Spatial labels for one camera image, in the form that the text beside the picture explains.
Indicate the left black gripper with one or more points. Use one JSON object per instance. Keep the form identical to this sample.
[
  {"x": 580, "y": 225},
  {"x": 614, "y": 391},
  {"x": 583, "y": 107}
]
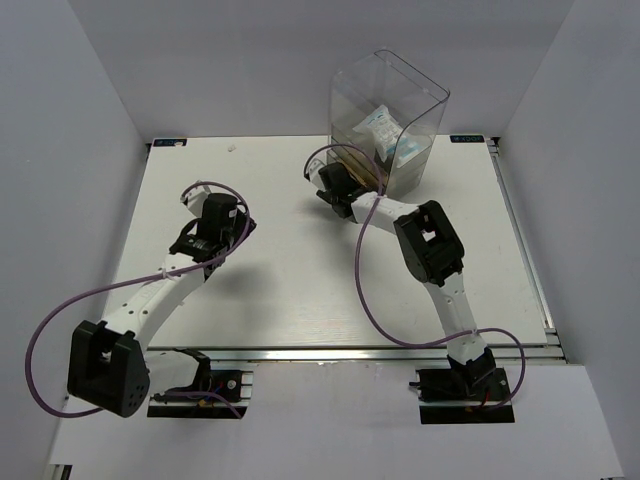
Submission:
[{"x": 241, "y": 220}]

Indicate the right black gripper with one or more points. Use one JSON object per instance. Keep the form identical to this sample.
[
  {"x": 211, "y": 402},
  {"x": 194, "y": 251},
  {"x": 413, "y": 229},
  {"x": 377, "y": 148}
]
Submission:
[{"x": 325, "y": 195}]

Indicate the cotton pad pack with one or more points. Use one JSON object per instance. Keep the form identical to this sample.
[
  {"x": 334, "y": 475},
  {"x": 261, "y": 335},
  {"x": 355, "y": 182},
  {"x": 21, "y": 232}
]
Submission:
[
  {"x": 383, "y": 129},
  {"x": 407, "y": 150}
]

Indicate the clear acrylic organizer box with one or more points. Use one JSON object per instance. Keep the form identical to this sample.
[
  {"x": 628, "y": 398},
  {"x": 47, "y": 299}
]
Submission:
[{"x": 415, "y": 101}]

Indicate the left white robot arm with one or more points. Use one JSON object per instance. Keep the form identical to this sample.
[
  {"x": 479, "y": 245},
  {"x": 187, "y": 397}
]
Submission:
[{"x": 111, "y": 365}]

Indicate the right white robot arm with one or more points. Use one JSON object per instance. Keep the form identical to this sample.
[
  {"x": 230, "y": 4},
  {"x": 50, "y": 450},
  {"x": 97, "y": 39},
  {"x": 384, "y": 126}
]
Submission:
[{"x": 433, "y": 254}]

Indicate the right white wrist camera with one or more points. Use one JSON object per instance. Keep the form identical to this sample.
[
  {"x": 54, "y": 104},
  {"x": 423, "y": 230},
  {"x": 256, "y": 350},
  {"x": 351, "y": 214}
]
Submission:
[{"x": 312, "y": 171}]

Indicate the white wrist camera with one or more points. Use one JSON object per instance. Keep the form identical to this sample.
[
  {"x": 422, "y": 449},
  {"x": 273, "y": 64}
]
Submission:
[
  {"x": 312, "y": 171},
  {"x": 194, "y": 196}
]

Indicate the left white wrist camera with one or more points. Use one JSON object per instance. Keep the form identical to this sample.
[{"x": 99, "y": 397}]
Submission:
[{"x": 194, "y": 196}]

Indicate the aluminium table front rail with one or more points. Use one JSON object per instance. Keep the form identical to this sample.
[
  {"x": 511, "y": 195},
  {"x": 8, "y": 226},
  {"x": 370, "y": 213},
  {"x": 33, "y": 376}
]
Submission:
[{"x": 538, "y": 354}]

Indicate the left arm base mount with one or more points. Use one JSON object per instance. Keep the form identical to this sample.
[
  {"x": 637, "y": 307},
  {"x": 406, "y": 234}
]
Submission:
[{"x": 223, "y": 393}]

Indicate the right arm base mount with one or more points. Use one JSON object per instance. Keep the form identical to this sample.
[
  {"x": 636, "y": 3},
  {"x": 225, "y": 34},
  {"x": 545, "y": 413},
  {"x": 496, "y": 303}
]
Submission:
[{"x": 443, "y": 399}]

